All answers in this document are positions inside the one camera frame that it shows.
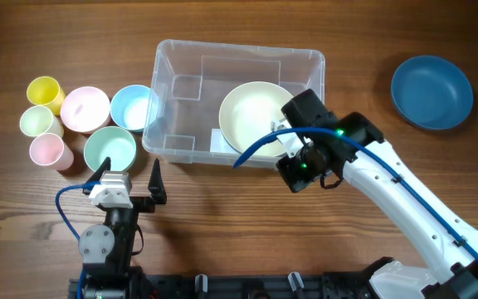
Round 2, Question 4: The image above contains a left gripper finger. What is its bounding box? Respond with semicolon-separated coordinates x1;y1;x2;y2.
86;157;111;183
148;158;167;205

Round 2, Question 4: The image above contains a right blue cable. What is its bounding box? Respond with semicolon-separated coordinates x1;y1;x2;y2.
232;126;478;287

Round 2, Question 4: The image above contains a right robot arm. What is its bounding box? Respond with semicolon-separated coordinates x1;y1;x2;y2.
274;90;478;298

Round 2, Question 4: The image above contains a left blue cable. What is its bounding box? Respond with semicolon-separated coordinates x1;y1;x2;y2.
55;180;102;299

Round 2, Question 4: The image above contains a white label in bin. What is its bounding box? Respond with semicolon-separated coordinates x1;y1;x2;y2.
210;129;237;154

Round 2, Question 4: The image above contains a dark blue plate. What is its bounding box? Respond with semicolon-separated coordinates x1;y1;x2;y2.
390;55;475;131

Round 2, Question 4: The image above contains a cream plastic plate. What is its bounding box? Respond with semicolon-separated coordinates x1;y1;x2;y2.
218;81;293;154

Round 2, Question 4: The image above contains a clear plastic storage bin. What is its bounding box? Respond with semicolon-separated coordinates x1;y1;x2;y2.
142;39;326;165

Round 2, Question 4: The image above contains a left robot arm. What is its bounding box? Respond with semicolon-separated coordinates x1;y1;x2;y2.
76;157;167;299

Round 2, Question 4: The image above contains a mint green plastic bowl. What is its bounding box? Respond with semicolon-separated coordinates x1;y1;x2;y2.
84;126;137;171

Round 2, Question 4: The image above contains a pink plastic cup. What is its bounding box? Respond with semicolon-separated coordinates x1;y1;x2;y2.
29;133;74;171

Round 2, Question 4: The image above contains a yellow plastic cup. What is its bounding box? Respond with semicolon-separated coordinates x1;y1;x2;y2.
26;76;66;115

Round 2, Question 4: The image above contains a light green plastic cup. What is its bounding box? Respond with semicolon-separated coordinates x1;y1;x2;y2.
19;105;64;137

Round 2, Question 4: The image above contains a blue cable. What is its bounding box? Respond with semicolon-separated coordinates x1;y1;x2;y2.
232;126;478;287
55;180;102;299

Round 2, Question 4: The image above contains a light blue plastic bowl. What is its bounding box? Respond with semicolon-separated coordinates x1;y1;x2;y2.
110;85;155;132

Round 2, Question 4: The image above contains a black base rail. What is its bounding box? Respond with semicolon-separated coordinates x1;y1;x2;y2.
83;272;373;299

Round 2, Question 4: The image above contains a pink plastic bowl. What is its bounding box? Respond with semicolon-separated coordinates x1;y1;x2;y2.
60;86;110;134

